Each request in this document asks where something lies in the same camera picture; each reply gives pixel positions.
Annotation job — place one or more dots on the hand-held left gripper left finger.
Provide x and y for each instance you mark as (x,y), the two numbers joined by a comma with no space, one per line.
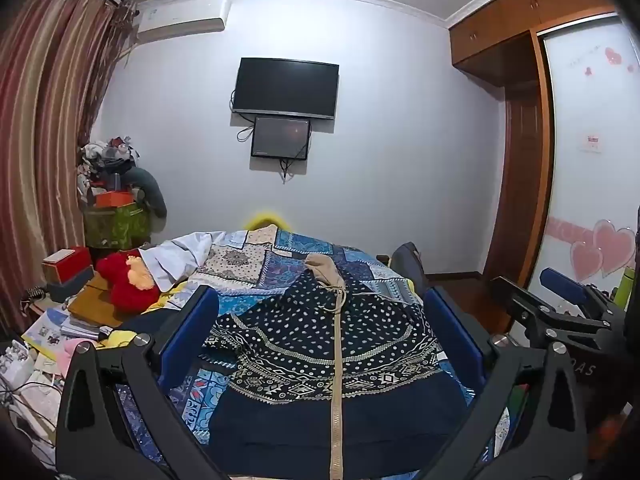
(195,330)

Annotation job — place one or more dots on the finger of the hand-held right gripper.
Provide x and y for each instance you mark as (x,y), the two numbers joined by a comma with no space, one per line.
(520,300)
(562,280)

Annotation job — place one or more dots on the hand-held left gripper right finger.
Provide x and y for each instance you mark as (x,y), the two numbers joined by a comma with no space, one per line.
(450,325)

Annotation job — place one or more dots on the navy patterned zip jacket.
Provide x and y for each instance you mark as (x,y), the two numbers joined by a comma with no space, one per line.
(300,340)

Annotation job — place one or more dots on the small pink heart sticker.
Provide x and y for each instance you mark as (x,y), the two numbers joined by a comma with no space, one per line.
(586,260)

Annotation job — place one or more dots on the green bottle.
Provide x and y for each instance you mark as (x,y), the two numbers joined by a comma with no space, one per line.
(624,290)

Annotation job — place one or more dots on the large pink heart sticker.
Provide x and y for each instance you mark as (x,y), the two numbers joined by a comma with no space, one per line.
(617,245)

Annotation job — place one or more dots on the dark chair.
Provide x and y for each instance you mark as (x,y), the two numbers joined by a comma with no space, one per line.
(407,265)

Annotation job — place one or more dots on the white cloth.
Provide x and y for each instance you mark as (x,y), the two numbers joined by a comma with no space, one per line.
(172,255)

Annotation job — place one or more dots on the red plush toy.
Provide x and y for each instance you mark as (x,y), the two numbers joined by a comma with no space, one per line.
(122,285)

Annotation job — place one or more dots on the blue patchwork blanket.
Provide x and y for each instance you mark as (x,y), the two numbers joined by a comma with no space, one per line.
(260,265)

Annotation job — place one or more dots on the white sliding wardrobe door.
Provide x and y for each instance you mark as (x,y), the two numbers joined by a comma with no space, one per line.
(575,185)

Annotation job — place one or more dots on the wooden door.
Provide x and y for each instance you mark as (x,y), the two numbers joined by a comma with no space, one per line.
(520,185)

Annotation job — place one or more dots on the brown folder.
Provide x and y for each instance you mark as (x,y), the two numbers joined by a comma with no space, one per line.
(92,300)

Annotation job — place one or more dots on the pink cloth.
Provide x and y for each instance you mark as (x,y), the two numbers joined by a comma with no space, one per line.
(70,355)

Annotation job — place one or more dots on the yellow pillow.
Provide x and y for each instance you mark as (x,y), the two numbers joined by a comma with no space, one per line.
(265,220)

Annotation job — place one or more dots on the grey box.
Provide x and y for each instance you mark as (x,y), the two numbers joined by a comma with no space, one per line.
(72,285)

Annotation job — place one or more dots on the green patterned box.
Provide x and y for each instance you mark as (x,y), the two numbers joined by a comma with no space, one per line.
(117,225)

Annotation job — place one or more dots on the stack of books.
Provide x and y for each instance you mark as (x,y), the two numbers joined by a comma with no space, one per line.
(55,330)

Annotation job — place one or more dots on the red box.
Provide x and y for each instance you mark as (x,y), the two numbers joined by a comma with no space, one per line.
(67,260)

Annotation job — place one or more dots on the orange box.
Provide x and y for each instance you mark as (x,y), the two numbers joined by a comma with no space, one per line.
(115,199)

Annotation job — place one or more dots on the books and papers pile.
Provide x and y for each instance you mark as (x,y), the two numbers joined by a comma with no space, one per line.
(27,390)

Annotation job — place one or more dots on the pile of clutter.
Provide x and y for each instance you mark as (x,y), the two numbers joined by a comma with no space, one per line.
(105,160)

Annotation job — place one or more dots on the small black monitor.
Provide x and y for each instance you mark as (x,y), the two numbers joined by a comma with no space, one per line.
(280,137)

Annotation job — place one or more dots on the wooden wardrobe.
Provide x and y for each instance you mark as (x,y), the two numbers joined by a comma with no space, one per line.
(500,45)

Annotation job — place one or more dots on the striped brown curtain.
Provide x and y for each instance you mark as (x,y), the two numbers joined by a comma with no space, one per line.
(45,110)

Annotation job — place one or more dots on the white air conditioner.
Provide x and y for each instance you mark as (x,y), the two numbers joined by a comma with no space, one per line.
(180,17)

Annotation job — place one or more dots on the black wall television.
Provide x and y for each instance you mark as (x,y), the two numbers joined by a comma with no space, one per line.
(285,85)

